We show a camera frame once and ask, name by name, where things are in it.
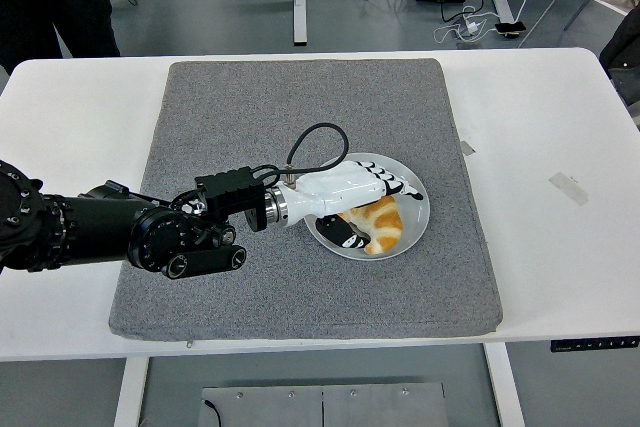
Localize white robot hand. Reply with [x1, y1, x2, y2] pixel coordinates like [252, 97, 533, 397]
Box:
[285, 160, 426, 250]

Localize golden croissant bread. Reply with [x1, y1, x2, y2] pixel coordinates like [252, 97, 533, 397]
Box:
[337, 196, 405, 256]

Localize light grey round plate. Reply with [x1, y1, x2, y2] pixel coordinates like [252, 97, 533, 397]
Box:
[303, 151, 431, 262]

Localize grey metal plate with screws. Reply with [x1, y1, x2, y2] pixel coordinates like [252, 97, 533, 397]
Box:
[199, 381, 447, 427]

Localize grey felt mat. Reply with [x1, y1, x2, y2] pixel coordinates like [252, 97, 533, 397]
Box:
[108, 57, 504, 343]

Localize large grey tape piece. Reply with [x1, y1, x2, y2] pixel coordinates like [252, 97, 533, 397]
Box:
[548, 171, 591, 207]

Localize black phone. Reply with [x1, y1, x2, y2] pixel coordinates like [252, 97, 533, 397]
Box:
[493, 20, 528, 41]

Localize white table leg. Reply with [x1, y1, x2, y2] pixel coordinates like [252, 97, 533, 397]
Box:
[483, 344, 526, 427]
[112, 356, 150, 427]

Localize black table control panel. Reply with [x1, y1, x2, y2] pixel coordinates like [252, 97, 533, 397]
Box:
[550, 335, 640, 353]

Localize black garment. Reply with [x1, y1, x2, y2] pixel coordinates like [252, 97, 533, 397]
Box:
[598, 11, 640, 123]

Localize person's legs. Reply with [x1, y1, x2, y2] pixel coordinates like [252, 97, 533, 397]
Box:
[0, 0, 122, 76]

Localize white charger with cable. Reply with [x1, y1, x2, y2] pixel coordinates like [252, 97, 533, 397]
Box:
[432, 5, 501, 46]

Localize short black cable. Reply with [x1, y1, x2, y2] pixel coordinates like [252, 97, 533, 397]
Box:
[201, 399, 224, 427]

